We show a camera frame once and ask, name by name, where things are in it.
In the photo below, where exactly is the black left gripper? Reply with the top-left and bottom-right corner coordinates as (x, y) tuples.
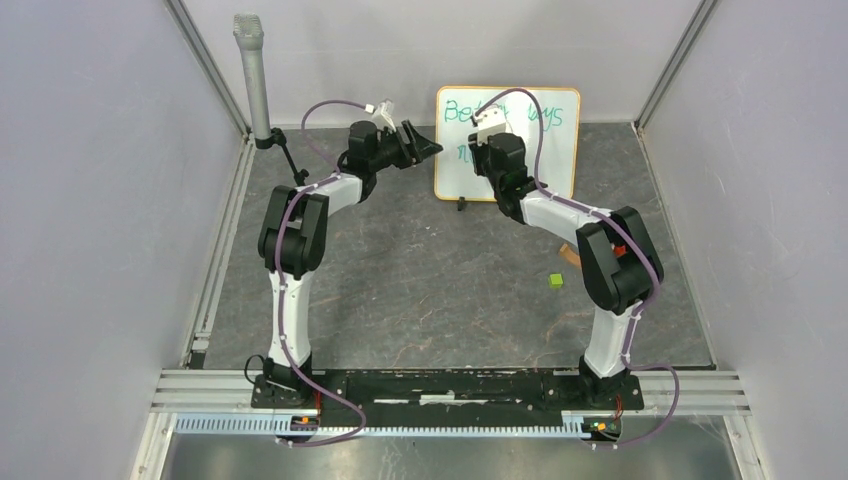
(369, 120), (442, 172)

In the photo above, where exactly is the yellow-framed whiteboard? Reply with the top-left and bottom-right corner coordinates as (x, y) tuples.
(434, 86), (580, 202)

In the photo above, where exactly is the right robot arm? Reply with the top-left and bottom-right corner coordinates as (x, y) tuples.
(468, 133), (663, 408)

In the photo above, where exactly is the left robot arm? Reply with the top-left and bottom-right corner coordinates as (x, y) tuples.
(257, 121), (443, 408)

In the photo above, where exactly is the curved wooden block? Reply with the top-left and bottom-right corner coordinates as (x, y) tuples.
(558, 243), (581, 269)

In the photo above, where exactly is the green cube block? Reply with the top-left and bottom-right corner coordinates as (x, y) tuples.
(548, 273), (564, 289)

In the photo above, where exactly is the grey microphone on stand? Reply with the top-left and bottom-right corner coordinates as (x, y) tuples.
(233, 12), (308, 186)

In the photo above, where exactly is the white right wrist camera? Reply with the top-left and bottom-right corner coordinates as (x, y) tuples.
(469, 105), (512, 145)

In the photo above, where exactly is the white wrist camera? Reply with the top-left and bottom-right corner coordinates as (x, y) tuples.
(370, 99), (397, 133)
(469, 105), (512, 145)

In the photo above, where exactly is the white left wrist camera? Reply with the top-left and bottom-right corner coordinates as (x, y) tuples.
(370, 99), (397, 133)

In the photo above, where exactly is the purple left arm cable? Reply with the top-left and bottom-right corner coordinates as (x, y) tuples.
(272, 99), (370, 449)

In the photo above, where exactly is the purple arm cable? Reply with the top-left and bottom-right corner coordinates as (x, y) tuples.
(272, 99), (370, 449)
(471, 87), (681, 453)

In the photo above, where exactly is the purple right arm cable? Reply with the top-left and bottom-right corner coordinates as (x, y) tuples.
(471, 87), (681, 453)

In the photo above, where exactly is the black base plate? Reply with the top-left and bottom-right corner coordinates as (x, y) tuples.
(251, 368), (645, 430)

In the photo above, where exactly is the aluminium frame rail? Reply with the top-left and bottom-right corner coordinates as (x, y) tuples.
(131, 368), (766, 479)

